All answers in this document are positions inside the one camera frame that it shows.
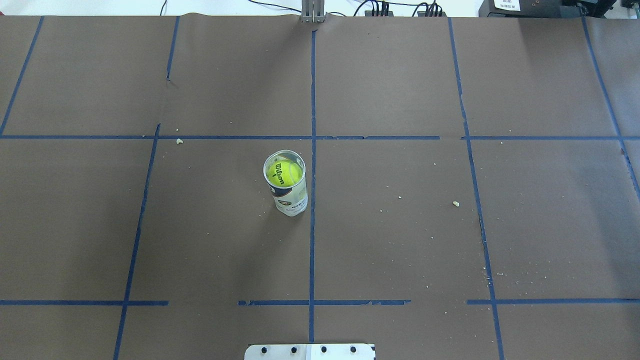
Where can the clear tennis ball can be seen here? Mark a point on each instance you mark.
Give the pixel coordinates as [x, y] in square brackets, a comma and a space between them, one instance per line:
[289, 201]

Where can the yellow Wilson tennis ball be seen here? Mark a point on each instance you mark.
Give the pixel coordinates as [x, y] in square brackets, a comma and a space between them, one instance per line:
[284, 173]

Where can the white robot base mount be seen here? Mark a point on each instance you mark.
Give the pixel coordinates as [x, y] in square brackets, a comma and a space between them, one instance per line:
[311, 351]

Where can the grey aluminium camera post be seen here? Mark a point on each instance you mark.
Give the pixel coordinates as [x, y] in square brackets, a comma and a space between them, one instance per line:
[313, 11]

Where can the black equipment box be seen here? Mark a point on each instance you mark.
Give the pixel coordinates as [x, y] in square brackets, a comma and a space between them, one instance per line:
[549, 9]

